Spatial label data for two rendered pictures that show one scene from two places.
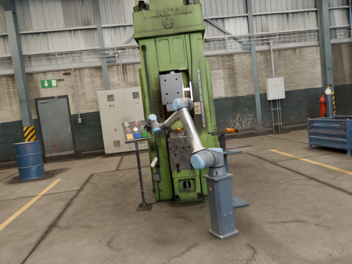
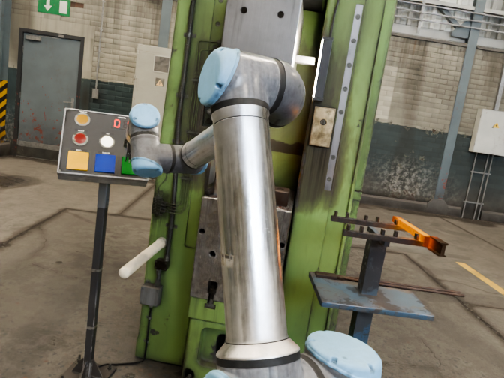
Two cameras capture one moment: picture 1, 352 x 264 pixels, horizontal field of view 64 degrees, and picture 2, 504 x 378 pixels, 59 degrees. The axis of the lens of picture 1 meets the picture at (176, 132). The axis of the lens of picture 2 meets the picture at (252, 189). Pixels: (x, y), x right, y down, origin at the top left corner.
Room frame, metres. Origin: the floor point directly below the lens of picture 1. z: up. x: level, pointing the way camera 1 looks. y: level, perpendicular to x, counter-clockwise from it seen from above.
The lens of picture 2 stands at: (1.93, -0.19, 1.28)
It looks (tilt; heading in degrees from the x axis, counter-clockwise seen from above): 9 degrees down; 4
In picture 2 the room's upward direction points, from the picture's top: 8 degrees clockwise
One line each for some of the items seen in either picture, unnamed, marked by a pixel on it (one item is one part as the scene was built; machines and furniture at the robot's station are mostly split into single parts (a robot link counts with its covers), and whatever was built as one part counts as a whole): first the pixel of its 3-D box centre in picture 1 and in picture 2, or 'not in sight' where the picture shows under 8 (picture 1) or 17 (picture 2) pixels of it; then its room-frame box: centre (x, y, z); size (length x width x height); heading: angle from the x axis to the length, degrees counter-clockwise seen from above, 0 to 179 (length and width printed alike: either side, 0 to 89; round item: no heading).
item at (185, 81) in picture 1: (177, 103); (272, 100); (4.33, -0.08, 1.37); 0.41 x 0.10 x 0.91; 88
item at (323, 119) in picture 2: (197, 108); (322, 127); (3.92, -0.33, 1.27); 0.09 x 0.02 x 0.17; 88
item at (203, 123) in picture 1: (201, 115); (330, 152); (4.14, -0.41, 1.15); 0.44 x 0.26 x 2.30; 178
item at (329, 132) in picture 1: (340, 132); not in sight; (6.05, -3.56, 0.36); 1.20 x 0.80 x 0.72; 12
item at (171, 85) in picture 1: (175, 89); (272, 52); (4.01, -0.06, 1.56); 0.42 x 0.39 x 0.40; 178
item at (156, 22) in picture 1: (167, 18); not in sight; (4.18, -0.07, 2.60); 0.99 x 0.60 x 0.59; 88
